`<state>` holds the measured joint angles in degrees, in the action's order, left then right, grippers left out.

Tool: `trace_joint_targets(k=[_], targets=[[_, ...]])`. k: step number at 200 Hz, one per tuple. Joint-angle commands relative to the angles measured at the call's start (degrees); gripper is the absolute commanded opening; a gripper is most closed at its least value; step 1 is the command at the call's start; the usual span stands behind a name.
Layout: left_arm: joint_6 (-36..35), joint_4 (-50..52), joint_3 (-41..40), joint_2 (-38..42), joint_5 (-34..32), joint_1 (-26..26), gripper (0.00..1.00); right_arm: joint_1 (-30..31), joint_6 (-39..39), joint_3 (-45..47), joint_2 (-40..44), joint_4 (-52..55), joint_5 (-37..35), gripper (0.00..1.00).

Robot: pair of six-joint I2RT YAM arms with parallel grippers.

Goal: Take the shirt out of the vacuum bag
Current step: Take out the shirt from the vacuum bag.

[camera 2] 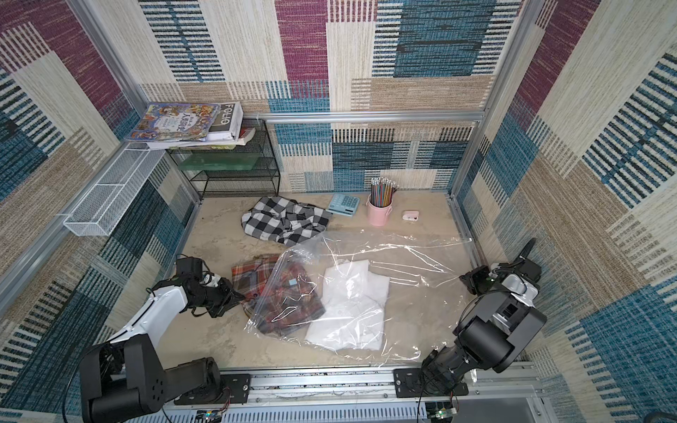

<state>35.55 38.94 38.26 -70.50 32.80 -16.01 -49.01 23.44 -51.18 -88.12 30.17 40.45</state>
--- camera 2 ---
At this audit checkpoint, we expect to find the clear plastic vacuum bag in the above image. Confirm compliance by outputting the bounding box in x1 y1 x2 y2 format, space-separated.
246 230 472 364

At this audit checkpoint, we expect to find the pink eraser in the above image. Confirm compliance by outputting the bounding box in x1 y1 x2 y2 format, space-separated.
402 210 420 222

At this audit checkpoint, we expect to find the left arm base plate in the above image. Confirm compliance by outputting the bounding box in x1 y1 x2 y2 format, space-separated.
174 374 251 405

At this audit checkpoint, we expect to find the black white checked shirt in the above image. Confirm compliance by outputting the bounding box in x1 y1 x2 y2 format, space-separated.
241 197 333 247

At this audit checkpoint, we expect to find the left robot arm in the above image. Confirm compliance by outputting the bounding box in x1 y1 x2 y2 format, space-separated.
79 257 245 422

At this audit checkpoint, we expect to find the black wire shelf rack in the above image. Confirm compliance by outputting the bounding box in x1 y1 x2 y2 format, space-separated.
169 119 281 199

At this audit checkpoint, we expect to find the teal calculator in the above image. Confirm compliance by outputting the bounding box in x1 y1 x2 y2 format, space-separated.
327 194 360 217

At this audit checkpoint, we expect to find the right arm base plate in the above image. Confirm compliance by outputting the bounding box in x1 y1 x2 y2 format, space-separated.
392 368 469 398

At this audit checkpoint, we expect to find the coloured pencils bundle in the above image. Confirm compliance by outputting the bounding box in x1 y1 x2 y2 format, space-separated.
370 177 398 208

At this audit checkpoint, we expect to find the colourful picture book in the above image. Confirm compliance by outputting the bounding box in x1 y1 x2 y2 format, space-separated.
125 102 220 142

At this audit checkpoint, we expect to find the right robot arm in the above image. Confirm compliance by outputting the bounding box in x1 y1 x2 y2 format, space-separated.
420 238 548 396

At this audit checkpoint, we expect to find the red plaid shirt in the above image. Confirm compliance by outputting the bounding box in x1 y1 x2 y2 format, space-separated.
231 255 325 338

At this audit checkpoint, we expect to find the black white Folio book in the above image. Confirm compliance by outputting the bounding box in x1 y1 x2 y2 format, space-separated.
206 102 243 142

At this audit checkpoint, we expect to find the pink pencil cup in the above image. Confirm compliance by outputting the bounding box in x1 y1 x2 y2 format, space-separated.
367 195 392 227

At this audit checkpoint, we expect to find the white wire basket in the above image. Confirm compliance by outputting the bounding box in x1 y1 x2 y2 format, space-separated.
63 146 164 237

